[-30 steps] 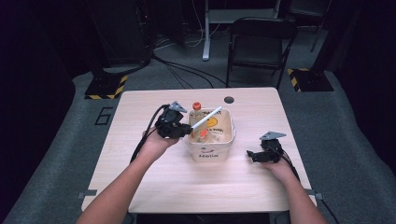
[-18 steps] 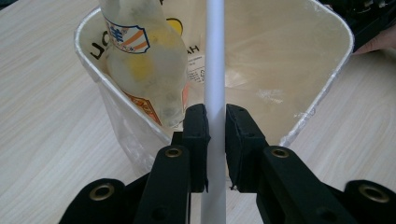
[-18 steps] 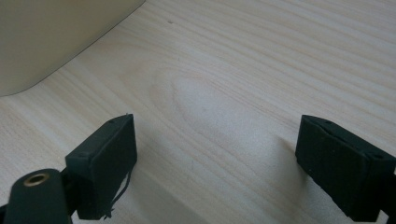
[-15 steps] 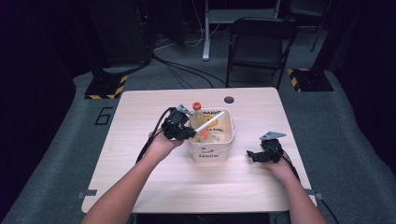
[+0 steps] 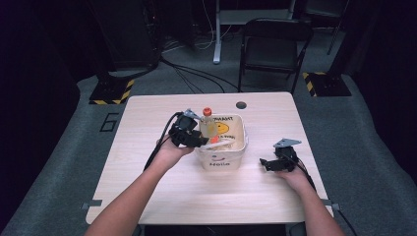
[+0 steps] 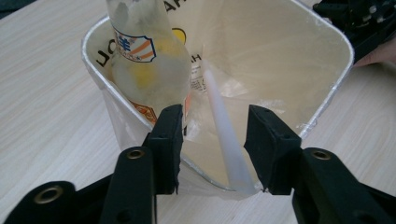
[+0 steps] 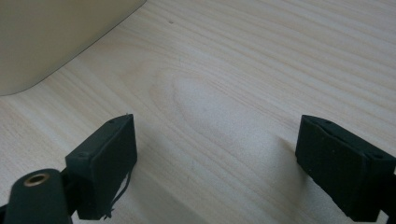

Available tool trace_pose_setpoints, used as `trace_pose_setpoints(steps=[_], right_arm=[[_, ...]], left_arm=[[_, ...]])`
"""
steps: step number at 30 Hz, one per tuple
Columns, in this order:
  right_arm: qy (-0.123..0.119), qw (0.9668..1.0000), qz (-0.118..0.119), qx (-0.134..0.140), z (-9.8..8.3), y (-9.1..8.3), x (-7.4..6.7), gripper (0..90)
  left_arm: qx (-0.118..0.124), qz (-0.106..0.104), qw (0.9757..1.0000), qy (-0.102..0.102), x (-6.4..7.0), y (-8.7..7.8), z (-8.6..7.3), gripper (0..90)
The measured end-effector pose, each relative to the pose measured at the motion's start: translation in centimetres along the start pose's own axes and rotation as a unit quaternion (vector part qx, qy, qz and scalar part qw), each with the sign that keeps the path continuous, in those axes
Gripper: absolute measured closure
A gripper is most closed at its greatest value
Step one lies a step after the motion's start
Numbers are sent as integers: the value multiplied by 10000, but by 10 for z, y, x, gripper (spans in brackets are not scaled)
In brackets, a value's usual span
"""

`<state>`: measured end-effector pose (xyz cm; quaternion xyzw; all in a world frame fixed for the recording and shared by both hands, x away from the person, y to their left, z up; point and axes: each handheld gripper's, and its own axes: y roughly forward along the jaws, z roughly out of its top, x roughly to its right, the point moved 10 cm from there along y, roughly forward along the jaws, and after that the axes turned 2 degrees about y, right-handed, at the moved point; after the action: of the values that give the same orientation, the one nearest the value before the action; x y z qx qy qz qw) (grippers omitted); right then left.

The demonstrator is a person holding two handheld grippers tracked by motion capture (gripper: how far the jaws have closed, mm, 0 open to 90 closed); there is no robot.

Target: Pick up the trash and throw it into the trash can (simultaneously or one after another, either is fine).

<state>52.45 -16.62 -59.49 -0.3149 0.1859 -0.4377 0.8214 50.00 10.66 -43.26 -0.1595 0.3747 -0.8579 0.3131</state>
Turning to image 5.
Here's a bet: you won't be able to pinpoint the white tube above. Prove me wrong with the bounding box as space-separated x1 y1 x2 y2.
200 140 236 151

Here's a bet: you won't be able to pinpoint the black floor cables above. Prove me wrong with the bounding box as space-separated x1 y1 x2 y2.
159 57 240 95

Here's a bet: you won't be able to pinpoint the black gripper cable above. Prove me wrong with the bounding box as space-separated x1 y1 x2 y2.
285 152 359 236
143 111 184 172

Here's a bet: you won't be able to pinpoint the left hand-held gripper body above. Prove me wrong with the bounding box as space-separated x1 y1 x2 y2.
168 108 204 148

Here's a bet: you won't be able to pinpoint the white smiley face basket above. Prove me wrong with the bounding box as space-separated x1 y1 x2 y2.
194 112 250 172

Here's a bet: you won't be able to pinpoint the person's right hand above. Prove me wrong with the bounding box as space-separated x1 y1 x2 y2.
277 163 313 196

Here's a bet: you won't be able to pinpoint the dark curtain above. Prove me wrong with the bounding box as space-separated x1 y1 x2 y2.
337 0 417 186
0 0 99 227

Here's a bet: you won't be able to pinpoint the clear bottle with orange cap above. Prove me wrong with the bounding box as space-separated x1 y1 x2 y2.
199 107 218 140

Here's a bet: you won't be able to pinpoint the black striped stand base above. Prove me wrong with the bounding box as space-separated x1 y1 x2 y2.
301 71 353 98
89 78 136 106

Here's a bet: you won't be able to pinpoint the grey table clamp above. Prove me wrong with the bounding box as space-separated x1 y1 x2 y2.
80 199 103 211
322 199 342 211

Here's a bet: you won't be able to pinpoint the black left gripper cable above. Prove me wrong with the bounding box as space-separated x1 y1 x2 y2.
143 111 184 172

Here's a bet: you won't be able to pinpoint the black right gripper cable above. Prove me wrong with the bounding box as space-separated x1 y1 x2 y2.
285 152 359 236

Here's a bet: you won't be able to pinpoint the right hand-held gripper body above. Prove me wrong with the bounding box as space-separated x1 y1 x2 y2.
272 138 303 173

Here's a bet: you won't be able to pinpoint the white desk frame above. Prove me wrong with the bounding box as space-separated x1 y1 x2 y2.
211 0 297 65

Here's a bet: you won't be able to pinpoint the black folding chair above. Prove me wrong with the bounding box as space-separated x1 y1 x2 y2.
237 17 315 95

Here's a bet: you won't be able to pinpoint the black cabinet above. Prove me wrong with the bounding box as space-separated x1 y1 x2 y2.
88 0 164 73

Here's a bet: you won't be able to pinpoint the person's left hand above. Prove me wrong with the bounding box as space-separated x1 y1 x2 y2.
156 133 195 170

